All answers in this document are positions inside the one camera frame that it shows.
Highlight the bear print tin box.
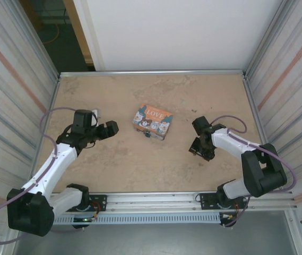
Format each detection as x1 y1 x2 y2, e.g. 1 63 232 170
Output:
132 103 174 141

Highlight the aluminium table side rail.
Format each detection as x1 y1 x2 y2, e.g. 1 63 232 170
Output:
242 74 283 190
48 75 61 115

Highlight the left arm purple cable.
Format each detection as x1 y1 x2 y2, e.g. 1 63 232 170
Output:
0 107 84 244

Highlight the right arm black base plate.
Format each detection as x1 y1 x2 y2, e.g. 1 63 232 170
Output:
199 192 248 211

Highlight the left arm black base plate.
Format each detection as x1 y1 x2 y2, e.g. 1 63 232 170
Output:
68 194 108 213

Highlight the aluminium table edge rail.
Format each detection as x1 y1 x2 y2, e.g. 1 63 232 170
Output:
58 70 248 78

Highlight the long aluminium mounting rail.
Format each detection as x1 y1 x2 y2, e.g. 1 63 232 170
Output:
47 190 299 216

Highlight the grey slotted cable duct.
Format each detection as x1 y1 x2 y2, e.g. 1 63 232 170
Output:
52 214 222 225

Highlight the orange floor cable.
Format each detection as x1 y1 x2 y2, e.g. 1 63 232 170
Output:
44 22 61 45

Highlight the wooden door frame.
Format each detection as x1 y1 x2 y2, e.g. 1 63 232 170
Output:
62 0 97 72

